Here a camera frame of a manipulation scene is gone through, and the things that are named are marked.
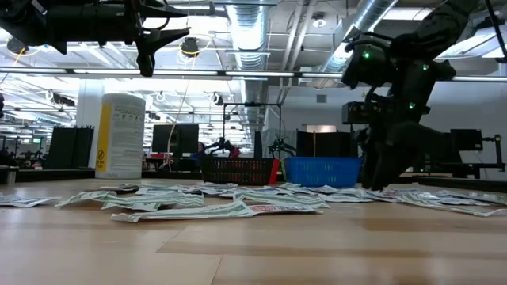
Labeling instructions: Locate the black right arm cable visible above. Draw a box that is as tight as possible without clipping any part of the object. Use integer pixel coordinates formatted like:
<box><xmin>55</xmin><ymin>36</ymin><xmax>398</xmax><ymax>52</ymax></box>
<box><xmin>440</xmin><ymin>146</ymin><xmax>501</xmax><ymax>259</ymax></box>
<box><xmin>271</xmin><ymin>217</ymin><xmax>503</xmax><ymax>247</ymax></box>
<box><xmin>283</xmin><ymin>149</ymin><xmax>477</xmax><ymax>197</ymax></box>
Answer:
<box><xmin>485</xmin><ymin>0</ymin><xmax>507</xmax><ymax>64</ymax></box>

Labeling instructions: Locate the red white strip packet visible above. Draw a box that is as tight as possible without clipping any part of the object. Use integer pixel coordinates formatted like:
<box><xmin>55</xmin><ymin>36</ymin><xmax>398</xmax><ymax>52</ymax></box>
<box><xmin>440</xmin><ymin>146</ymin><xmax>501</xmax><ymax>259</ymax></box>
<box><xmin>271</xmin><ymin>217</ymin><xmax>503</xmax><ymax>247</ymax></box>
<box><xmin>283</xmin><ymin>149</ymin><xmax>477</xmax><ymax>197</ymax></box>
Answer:
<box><xmin>247</xmin><ymin>203</ymin><xmax>322</xmax><ymax>217</ymax></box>

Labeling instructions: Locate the white blue-print square packet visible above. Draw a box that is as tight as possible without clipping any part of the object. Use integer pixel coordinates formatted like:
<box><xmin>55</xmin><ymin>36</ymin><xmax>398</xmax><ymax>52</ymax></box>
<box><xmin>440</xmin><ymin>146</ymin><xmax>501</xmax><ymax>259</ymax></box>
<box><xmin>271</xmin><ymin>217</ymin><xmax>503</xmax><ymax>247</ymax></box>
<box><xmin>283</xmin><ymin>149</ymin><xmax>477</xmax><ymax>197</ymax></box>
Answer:
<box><xmin>318</xmin><ymin>192</ymin><xmax>373</xmax><ymax>203</ymax></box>
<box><xmin>433</xmin><ymin>190</ymin><xmax>507</xmax><ymax>207</ymax></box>
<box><xmin>217</xmin><ymin>184</ymin><xmax>278</xmax><ymax>198</ymax></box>
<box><xmin>0</xmin><ymin>192</ymin><xmax>63</xmax><ymax>209</ymax></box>
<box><xmin>98</xmin><ymin>184</ymin><xmax>140</xmax><ymax>195</ymax></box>
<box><xmin>134</xmin><ymin>185</ymin><xmax>187</xmax><ymax>197</ymax></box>

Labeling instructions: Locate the white wipes canister yellow label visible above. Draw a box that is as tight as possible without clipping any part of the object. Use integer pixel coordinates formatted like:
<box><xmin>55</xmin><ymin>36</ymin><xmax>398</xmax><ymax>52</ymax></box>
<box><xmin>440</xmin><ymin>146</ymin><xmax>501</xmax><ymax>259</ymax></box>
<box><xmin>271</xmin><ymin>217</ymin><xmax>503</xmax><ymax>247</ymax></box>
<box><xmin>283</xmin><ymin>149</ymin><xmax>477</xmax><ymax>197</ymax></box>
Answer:
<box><xmin>94</xmin><ymin>93</ymin><xmax>147</xmax><ymax>180</ymax></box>

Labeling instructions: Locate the black table frame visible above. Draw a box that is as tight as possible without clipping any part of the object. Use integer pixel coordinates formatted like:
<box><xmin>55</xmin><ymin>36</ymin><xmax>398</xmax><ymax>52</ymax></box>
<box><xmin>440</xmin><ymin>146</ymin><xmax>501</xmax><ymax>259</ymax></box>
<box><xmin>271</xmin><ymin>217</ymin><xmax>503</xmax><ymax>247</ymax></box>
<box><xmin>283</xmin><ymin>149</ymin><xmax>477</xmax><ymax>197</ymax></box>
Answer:
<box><xmin>0</xmin><ymin>168</ymin><xmax>507</xmax><ymax>194</ymax></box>

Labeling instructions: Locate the blue plastic basket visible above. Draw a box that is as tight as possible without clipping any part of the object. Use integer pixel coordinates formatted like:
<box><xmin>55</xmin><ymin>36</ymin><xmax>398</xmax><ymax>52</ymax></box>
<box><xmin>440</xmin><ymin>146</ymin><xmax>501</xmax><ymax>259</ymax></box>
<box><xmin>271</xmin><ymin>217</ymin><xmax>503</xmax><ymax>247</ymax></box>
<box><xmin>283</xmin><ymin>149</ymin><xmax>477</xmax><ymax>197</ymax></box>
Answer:
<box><xmin>283</xmin><ymin>156</ymin><xmax>362</xmax><ymax>188</ymax></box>

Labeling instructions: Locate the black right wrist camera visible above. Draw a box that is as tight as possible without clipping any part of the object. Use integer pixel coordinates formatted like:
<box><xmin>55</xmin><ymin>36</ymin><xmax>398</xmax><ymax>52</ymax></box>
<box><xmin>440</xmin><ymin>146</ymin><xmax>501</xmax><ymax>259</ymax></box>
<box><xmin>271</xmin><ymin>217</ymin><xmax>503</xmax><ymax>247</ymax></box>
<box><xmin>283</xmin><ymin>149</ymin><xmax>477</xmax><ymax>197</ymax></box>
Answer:
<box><xmin>342</xmin><ymin>101</ymin><xmax>381</xmax><ymax>124</ymax></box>

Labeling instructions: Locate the silver ceiling duct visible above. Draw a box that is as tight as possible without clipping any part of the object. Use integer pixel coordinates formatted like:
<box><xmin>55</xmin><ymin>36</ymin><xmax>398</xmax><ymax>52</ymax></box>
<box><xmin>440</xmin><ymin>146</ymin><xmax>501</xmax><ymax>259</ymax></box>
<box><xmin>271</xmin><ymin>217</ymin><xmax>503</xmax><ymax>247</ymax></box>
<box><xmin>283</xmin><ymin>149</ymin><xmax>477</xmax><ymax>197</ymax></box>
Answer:
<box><xmin>225</xmin><ymin>0</ymin><xmax>270</xmax><ymax>131</ymax></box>
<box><xmin>320</xmin><ymin>0</ymin><xmax>399</xmax><ymax>74</ymax></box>

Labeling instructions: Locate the black partition panel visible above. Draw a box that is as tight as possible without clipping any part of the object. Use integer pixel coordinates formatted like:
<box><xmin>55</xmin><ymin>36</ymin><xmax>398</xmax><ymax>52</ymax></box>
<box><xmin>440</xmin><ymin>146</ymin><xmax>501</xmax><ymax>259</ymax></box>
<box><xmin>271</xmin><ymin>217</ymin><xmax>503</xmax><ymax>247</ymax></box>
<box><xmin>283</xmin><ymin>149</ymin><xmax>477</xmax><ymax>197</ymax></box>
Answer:
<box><xmin>295</xmin><ymin>130</ymin><xmax>357</xmax><ymax>158</ymax></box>
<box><xmin>46</xmin><ymin>126</ymin><xmax>95</xmax><ymax>170</ymax></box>

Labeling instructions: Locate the long ceiling light strip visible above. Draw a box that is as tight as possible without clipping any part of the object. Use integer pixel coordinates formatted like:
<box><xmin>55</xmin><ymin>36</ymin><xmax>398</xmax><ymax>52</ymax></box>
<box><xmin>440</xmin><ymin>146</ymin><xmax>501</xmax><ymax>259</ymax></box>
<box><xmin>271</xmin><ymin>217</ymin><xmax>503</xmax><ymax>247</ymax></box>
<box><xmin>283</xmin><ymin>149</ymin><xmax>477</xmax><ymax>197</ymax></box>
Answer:
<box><xmin>0</xmin><ymin>66</ymin><xmax>345</xmax><ymax>82</ymax></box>

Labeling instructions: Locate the black plastic basket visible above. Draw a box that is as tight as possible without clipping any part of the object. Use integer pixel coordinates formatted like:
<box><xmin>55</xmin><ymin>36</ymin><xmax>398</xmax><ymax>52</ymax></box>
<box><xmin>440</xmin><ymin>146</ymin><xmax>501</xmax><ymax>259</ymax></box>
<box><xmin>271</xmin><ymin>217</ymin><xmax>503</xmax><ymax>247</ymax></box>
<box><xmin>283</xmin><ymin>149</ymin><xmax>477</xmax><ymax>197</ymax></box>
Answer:
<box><xmin>200</xmin><ymin>157</ymin><xmax>275</xmax><ymax>186</ymax></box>

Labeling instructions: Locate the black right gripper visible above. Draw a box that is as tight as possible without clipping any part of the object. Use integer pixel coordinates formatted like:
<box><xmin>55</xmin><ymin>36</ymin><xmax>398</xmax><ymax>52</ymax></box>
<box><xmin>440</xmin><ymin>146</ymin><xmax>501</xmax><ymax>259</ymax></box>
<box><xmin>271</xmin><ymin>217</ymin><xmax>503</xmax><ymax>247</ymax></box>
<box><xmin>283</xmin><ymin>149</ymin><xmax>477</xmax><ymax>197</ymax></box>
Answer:
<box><xmin>360</xmin><ymin>120</ymin><xmax>452</xmax><ymax>191</ymax></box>

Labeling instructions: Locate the black computer monitor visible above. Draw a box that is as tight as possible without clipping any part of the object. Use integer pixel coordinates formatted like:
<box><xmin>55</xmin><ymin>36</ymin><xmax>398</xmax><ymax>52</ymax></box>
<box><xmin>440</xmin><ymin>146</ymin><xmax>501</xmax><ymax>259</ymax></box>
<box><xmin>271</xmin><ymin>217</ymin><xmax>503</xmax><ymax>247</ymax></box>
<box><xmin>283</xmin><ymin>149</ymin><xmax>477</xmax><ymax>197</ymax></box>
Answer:
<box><xmin>450</xmin><ymin>128</ymin><xmax>483</xmax><ymax>151</ymax></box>
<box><xmin>152</xmin><ymin>123</ymin><xmax>200</xmax><ymax>159</ymax></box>

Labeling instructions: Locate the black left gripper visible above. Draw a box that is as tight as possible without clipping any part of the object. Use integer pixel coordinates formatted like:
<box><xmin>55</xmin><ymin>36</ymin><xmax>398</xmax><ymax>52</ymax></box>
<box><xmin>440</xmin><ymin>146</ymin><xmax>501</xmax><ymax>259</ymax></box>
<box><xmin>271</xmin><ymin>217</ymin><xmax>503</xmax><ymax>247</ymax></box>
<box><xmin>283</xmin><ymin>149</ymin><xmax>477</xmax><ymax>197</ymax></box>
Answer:
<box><xmin>47</xmin><ymin>0</ymin><xmax>191</xmax><ymax>78</ymax></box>

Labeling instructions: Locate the green white strip packet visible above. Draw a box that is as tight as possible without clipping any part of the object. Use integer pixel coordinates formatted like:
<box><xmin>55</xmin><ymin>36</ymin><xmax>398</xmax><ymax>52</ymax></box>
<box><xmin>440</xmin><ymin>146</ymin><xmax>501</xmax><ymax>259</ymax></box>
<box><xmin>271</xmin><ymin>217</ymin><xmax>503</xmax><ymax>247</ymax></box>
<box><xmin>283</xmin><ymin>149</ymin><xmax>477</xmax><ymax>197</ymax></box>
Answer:
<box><xmin>399</xmin><ymin>193</ymin><xmax>507</xmax><ymax>218</ymax></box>
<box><xmin>111</xmin><ymin>199</ymin><xmax>255</xmax><ymax>223</ymax></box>
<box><xmin>233</xmin><ymin>192</ymin><xmax>330</xmax><ymax>210</ymax></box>
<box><xmin>101</xmin><ymin>192</ymin><xmax>205</xmax><ymax>212</ymax></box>
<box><xmin>55</xmin><ymin>190</ymin><xmax>118</xmax><ymax>209</ymax></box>

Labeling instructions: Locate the black hanging ceiling camera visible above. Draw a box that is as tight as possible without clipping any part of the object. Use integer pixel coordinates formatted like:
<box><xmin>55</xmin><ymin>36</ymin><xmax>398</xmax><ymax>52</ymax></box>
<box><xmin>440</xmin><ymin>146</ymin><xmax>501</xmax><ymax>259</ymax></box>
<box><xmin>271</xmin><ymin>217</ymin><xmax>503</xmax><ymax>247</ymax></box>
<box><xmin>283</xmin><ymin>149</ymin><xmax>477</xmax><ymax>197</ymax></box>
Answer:
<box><xmin>6</xmin><ymin>36</ymin><xmax>29</xmax><ymax>55</ymax></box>
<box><xmin>181</xmin><ymin>37</ymin><xmax>201</xmax><ymax>59</ymax></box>

